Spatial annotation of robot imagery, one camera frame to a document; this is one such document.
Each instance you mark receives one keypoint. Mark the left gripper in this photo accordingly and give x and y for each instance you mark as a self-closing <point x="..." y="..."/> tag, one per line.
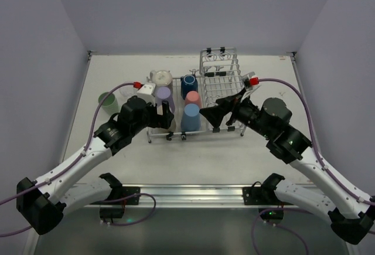
<point x="161" y="115"/>

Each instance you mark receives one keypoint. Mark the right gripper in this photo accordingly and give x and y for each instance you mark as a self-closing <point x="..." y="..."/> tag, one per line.
<point x="234" y="110"/>

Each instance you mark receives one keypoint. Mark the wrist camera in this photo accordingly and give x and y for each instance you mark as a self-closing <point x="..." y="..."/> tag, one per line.
<point x="145" y="91"/>
<point x="250" y="82"/>

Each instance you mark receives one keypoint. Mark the pink plastic cup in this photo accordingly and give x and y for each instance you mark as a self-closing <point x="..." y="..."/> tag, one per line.
<point x="193" y="97"/>

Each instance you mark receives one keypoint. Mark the dark blue ceramic mug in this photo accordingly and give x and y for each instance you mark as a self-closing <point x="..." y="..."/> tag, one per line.
<point x="188" y="83"/>

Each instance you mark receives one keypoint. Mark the green plastic cup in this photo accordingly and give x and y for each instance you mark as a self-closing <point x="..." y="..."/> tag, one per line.
<point x="110" y="104"/>

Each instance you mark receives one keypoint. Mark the light blue plastic cup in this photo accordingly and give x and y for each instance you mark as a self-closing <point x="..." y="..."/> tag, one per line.
<point x="190" y="118"/>

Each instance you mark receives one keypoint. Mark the lavender plastic cup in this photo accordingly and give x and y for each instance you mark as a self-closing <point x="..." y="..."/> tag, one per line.
<point x="165" y="94"/>

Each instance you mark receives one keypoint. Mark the clear plastic tumbler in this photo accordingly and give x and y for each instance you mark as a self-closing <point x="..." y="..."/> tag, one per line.
<point x="127" y="91"/>

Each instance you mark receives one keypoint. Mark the aluminium mounting rail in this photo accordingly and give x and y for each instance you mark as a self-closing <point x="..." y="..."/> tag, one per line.
<point x="199" y="196"/>

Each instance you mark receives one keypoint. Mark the white floral ceramic mug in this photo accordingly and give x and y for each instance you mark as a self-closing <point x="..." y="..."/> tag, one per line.
<point x="162" y="78"/>

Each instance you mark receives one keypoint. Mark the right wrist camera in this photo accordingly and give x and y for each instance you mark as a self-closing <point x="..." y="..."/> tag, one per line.
<point x="250" y="82"/>

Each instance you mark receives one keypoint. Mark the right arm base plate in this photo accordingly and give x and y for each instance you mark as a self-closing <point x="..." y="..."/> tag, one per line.
<point x="261" y="197"/>

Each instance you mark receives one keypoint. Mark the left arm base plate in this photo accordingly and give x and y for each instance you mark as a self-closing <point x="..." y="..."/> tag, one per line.
<point x="125" y="195"/>

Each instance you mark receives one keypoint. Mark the beige plastic cup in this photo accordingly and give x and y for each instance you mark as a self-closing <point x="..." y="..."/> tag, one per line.
<point x="159" y="110"/>

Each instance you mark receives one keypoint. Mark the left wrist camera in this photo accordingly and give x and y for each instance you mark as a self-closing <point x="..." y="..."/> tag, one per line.
<point x="145" y="91"/>

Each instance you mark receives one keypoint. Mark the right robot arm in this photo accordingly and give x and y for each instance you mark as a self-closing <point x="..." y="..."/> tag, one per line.
<point x="339" y="202"/>

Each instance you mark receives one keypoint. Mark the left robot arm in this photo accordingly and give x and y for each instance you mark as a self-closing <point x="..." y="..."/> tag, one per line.
<point x="46" y="200"/>

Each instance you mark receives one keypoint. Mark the silver wire dish rack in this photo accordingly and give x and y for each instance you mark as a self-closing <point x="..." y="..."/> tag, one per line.
<point x="218" y="76"/>

